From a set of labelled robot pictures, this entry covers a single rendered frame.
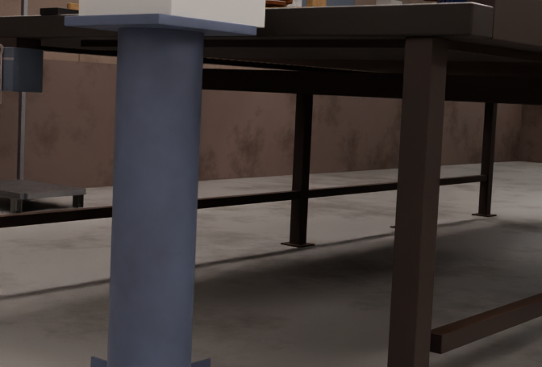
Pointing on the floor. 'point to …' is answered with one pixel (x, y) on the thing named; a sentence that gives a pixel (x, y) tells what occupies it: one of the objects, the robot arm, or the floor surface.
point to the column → (155, 184)
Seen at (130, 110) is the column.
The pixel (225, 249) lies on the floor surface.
